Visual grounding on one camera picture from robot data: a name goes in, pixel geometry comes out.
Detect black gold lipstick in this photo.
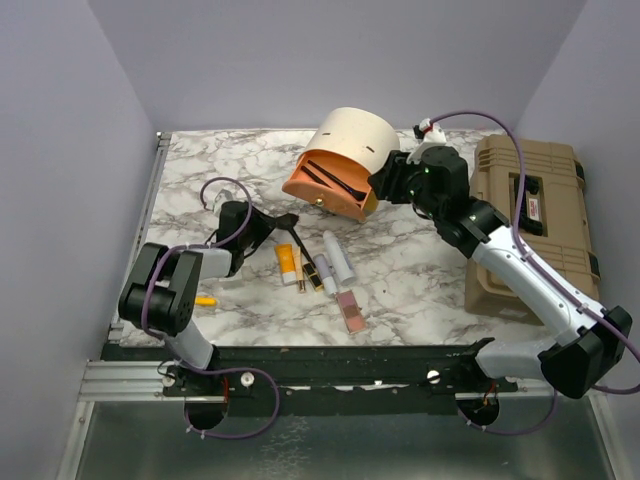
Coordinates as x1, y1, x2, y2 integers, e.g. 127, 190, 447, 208
302, 263, 324, 292

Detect orange sunscreen tube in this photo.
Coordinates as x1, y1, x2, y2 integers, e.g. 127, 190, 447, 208
274, 244, 298, 285

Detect cream round drawer organizer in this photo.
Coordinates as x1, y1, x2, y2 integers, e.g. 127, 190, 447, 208
304, 107, 400, 174

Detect aluminium frame rail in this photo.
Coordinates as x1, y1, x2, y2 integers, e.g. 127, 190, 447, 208
77, 359, 171, 402

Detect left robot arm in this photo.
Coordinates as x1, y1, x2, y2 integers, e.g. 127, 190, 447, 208
118, 201, 276, 395

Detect yellow small tube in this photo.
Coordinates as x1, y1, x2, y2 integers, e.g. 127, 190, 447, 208
195, 297, 218, 307

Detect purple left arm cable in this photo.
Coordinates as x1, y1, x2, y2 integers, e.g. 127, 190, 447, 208
140, 177, 281, 441

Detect white blue tube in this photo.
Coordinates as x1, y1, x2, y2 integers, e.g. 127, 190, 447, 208
323, 231, 356, 286

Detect angled black makeup brush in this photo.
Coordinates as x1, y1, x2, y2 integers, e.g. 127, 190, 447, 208
275, 213, 316, 267

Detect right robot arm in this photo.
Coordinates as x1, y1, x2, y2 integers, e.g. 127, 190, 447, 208
368, 146, 632, 399

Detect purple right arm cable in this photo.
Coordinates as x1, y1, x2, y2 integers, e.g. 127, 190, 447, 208
429, 109, 640, 436

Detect tan plastic tool case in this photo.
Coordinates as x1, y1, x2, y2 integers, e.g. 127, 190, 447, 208
465, 135, 600, 324

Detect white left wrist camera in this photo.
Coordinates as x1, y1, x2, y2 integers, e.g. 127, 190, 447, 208
213, 189, 235, 208

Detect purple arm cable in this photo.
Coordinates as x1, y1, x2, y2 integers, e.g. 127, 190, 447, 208
429, 109, 640, 436
140, 177, 281, 441

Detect rose gold eyeshadow palette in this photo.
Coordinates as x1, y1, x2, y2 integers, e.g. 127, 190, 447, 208
335, 291, 367, 334

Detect gold cream tube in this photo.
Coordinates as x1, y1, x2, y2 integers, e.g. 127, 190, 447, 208
292, 246, 306, 293

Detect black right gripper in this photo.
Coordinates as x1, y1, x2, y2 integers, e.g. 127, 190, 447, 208
367, 149, 443, 222

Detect lavender white bottle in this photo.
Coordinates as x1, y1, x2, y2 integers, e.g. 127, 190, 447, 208
313, 254, 338, 297

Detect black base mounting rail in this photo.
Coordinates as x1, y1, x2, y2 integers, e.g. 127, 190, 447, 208
101, 341, 517, 427

